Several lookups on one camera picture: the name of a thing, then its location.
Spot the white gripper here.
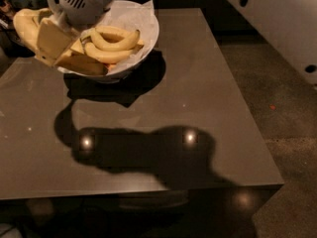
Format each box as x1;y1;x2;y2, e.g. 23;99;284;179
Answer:
36;0;115;76

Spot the long pale banana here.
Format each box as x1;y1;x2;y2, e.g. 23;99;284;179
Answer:
13;8;52;52

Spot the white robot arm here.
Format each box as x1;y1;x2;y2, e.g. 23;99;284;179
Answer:
47;0;317;85

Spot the curved yellow banana on top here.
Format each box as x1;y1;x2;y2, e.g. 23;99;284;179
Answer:
90;30;141;52

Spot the yellow banana lower right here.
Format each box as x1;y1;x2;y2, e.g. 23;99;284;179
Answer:
84;42;143;63

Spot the yellow banana back bunch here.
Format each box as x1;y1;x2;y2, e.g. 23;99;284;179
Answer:
80;25;130;42

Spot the white bowl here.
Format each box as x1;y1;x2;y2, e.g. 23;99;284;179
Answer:
55;0;160;84

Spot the white paper bowl liner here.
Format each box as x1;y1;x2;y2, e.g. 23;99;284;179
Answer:
58;0;160;76

